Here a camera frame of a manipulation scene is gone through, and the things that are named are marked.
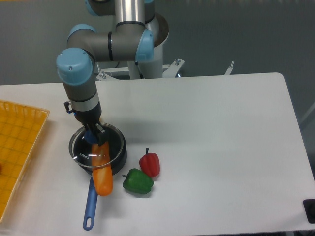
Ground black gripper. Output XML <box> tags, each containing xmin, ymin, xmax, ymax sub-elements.
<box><xmin>64</xmin><ymin>102</ymin><xmax>107</xmax><ymax>146</ymax></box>

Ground glass lid blue knob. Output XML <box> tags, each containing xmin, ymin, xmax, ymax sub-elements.
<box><xmin>68</xmin><ymin>123</ymin><xmax>126</xmax><ymax>172</ymax></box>

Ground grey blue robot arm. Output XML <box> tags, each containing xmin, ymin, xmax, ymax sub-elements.
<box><xmin>56</xmin><ymin>0</ymin><xmax>155</xmax><ymax>146</ymax></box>

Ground orange toy baguette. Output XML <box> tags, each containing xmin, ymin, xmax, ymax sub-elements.
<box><xmin>92</xmin><ymin>142</ymin><xmax>113</xmax><ymax>196</ymax></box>

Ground red toy bell pepper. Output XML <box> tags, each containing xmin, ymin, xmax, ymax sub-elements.
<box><xmin>139</xmin><ymin>147</ymin><xmax>160</xmax><ymax>178</ymax></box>

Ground green toy bell pepper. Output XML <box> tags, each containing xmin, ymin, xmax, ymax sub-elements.
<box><xmin>123</xmin><ymin>168</ymin><xmax>154</xmax><ymax>194</ymax></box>

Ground orange plastic basket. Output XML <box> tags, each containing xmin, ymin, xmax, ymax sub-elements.
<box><xmin>0</xmin><ymin>100</ymin><xmax>50</xmax><ymax>221</ymax></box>

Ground black corner device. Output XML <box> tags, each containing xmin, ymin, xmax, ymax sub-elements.
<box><xmin>303</xmin><ymin>199</ymin><xmax>315</xmax><ymax>224</ymax></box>

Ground dark pot blue handle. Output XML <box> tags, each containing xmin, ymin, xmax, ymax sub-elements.
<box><xmin>68</xmin><ymin>123</ymin><xmax>127</xmax><ymax>231</ymax></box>

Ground white metal base frame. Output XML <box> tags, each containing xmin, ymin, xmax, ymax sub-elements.
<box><xmin>95</xmin><ymin>58</ymin><xmax>235</xmax><ymax>81</ymax></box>

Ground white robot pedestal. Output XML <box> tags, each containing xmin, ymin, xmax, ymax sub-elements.
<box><xmin>127</xmin><ymin>13</ymin><xmax>169</xmax><ymax>79</ymax></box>

